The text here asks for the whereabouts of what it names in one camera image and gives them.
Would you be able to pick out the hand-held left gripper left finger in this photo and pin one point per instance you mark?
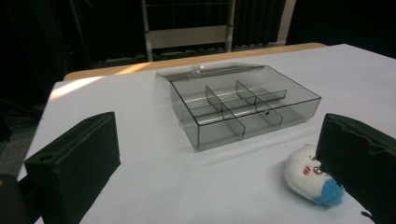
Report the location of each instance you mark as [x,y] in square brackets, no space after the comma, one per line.
[74,161]

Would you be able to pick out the clear grey compartment box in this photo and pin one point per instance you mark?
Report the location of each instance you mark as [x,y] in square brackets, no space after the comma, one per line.
[236,105]

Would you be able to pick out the white and blue plush toy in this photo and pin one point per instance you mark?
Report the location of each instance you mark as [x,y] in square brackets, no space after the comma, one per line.
[308,177]

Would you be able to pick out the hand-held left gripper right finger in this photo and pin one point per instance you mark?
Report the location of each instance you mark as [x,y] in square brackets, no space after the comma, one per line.
[358,161]

